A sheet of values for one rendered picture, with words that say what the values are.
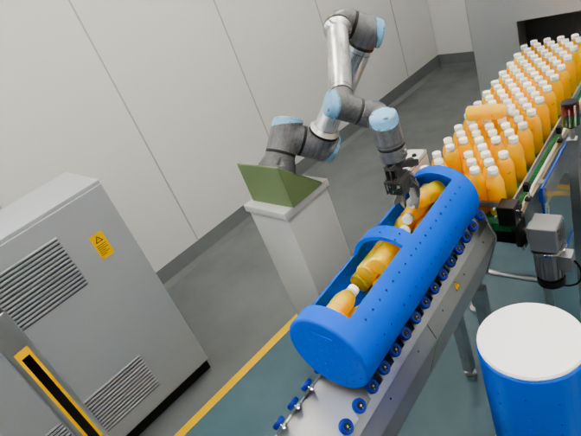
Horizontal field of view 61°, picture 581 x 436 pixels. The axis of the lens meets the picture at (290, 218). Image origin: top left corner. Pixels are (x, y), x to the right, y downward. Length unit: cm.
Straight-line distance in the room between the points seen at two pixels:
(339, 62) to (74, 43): 256
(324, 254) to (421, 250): 96
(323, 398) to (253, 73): 363
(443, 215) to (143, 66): 300
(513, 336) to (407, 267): 36
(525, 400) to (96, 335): 215
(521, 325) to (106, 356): 217
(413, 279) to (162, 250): 309
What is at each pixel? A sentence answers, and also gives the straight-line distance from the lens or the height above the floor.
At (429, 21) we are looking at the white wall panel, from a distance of 699.
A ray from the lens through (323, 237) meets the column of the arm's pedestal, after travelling 254.
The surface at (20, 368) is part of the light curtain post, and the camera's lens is 133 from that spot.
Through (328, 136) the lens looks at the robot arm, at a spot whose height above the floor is 130.
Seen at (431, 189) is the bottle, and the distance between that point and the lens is 191.
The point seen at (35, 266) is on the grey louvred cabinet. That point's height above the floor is 126.
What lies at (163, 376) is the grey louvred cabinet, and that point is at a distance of 324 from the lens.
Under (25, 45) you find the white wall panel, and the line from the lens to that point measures 397.
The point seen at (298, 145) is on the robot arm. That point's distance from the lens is 242.
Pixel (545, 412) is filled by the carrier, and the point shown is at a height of 91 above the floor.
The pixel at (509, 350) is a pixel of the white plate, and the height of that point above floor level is 104.
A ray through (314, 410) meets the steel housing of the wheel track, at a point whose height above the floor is 93.
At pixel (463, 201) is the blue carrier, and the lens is 193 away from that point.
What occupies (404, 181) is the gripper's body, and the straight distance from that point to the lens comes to 171.
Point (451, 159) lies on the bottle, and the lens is 241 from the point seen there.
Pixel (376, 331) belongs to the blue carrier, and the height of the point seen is 114.
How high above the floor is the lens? 218
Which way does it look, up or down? 28 degrees down
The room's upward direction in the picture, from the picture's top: 23 degrees counter-clockwise
